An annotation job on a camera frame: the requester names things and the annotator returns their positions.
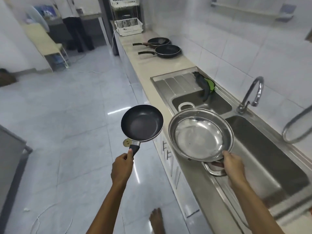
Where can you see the small black frying pan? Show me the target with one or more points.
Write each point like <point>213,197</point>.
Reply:
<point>142,124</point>

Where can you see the dark grey dishcloth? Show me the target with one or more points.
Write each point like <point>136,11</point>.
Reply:
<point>203,86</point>

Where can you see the person's right hand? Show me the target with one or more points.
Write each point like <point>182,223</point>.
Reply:
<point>234,165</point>

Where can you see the person's left forearm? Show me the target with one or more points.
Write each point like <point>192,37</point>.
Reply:
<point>107,207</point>

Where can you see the chrome gooseneck faucet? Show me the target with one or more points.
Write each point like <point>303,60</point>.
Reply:
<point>251,95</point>

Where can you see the person's right thumb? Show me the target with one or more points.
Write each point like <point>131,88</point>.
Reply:
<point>226,154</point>

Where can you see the stainless steel double sink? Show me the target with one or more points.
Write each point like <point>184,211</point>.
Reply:
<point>243,134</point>

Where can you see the person's left thumb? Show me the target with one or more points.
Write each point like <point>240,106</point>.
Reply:
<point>130,152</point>

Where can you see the grey metal cabinet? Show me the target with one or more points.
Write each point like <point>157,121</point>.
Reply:
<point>11,168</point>

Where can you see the white folding chair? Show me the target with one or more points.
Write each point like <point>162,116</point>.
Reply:
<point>46,43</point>

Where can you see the metal wall shelf rail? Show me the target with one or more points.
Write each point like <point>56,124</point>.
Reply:
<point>253,8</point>

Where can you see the person's foot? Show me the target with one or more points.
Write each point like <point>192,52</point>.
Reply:
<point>156,220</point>

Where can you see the person's right forearm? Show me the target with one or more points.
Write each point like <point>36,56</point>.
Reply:
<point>258,207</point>

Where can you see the green scouring sponge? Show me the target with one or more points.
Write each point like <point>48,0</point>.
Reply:
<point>210,84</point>

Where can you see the person's left hand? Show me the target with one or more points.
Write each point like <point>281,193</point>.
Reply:
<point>120,168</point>

